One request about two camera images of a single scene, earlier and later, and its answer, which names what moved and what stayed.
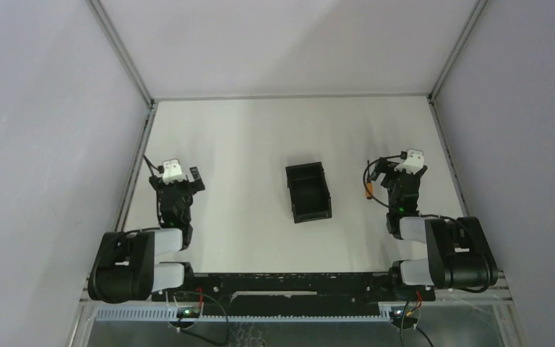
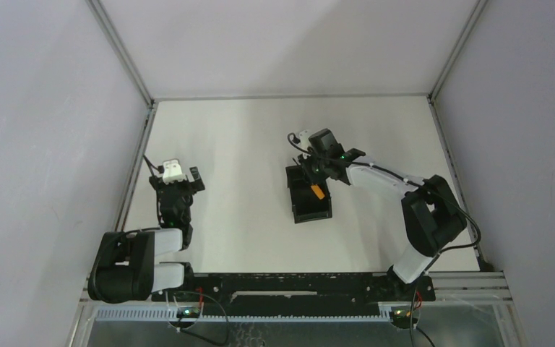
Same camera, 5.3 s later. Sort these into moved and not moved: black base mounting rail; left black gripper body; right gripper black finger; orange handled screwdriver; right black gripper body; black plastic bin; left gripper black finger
Moved: right gripper black finger; right black gripper body; orange handled screwdriver
Not moved: left black gripper body; black base mounting rail; left gripper black finger; black plastic bin
